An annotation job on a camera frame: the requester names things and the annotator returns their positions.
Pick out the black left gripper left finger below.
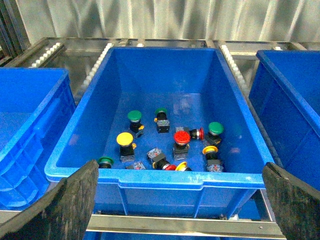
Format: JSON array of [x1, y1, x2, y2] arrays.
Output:
[[0, 159, 99, 240]]

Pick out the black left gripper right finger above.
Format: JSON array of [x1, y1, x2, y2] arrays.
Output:
[[262, 162, 320, 240]]

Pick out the yellow push button large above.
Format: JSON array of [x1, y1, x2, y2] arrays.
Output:
[[116, 132, 136, 163]]

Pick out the red push button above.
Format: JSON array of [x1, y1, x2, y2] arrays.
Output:
[[175, 126, 205, 141], [172, 130, 191, 161], [146, 147, 177, 171]]

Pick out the blue bin with buttons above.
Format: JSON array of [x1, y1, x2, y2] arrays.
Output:
[[44, 47, 272, 218]]

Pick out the green push button front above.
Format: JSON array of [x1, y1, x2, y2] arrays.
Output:
[[97, 156, 114, 169]]

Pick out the green push button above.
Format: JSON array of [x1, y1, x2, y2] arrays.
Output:
[[127, 110, 145, 138], [154, 107, 170, 134], [204, 121, 224, 147], [97, 156, 114, 169]]

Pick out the clear contact block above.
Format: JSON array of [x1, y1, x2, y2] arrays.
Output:
[[125, 161, 146, 170]]

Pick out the yellow push button right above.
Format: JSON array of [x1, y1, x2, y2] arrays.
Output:
[[202, 145, 224, 173]]

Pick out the green push button right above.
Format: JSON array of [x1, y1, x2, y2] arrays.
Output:
[[204, 121, 224, 147]]

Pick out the red push button front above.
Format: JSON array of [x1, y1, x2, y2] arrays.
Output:
[[146, 147, 177, 171]]

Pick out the blue bin far left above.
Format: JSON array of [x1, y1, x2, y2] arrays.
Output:
[[0, 67, 76, 210]]

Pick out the blue empty middle bin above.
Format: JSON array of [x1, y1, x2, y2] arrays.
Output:
[[249, 50, 320, 190]]

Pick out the yellow push button front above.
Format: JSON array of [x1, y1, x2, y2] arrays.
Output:
[[175, 161, 192, 172]]

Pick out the red push button lying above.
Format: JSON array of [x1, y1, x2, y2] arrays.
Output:
[[175, 126, 205, 141]]

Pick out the green push button rear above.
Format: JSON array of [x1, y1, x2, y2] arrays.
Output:
[[154, 107, 170, 134]]

